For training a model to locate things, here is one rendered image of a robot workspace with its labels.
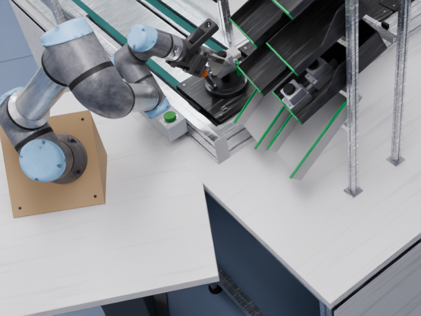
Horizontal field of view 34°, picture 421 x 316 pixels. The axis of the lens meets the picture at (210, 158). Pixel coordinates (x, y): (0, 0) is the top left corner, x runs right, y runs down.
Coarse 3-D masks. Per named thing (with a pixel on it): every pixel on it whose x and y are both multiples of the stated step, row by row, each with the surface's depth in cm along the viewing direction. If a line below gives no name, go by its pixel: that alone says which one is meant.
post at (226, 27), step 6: (222, 0) 224; (222, 6) 226; (228, 6) 227; (222, 12) 227; (228, 12) 228; (222, 18) 229; (228, 18) 230; (222, 24) 232; (228, 24) 232; (222, 30) 234; (228, 30) 233; (222, 36) 237; (228, 36) 235; (228, 42) 236
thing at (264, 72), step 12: (264, 48) 189; (252, 60) 189; (264, 60) 187; (276, 60) 185; (252, 72) 187; (264, 72) 185; (276, 72) 183; (288, 72) 180; (252, 84) 183; (264, 84) 183; (276, 84) 181
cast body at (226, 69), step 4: (220, 52) 212; (224, 52) 212; (228, 52) 213; (224, 56) 211; (228, 56) 212; (232, 56) 212; (232, 60) 213; (236, 60) 216; (232, 64) 214; (224, 68) 213; (228, 68) 214; (232, 68) 215; (220, 72) 212; (224, 72) 214; (228, 72) 215; (220, 76) 214
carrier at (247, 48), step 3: (249, 42) 233; (243, 45) 233; (246, 45) 232; (249, 45) 232; (252, 45) 232; (237, 48) 232; (240, 48) 232; (243, 48) 231; (246, 48) 231; (249, 48) 231; (252, 48) 231; (255, 48) 230; (243, 51) 230; (246, 51) 230; (249, 51) 230; (243, 54) 231; (246, 54) 229
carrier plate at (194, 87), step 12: (240, 60) 228; (180, 84) 224; (192, 84) 223; (204, 84) 222; (192, 96) 219; (204, 96) 218; (240, 96) 216; (204, 108) 214; (216, 108) 214; (228, 108) 213; (240, 108) 212; (216, 120) 211
